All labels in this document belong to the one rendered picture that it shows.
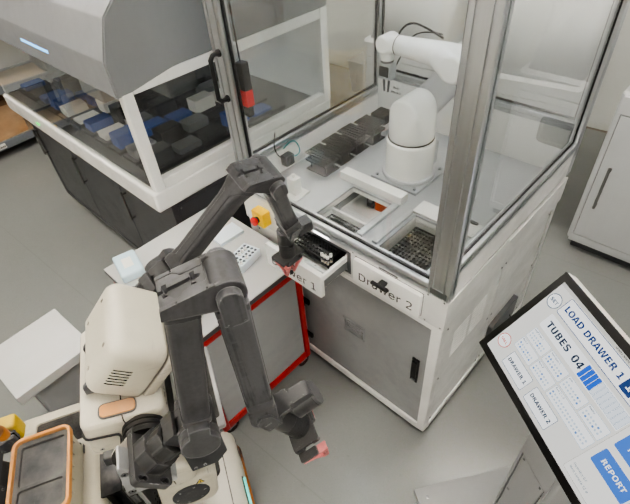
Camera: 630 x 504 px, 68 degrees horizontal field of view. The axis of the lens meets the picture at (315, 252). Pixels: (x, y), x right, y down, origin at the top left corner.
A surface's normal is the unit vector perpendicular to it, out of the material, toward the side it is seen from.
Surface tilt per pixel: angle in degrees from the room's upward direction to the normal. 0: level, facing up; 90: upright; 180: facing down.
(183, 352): 90
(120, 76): 90
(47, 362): 0
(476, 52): 90
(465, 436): 0
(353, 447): 0
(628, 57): 90
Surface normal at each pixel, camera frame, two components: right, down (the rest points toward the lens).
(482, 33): -0.68, 0.53
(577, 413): -0.79, -0.33
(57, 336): -0.07, -0.73
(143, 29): 0.73, 0.43
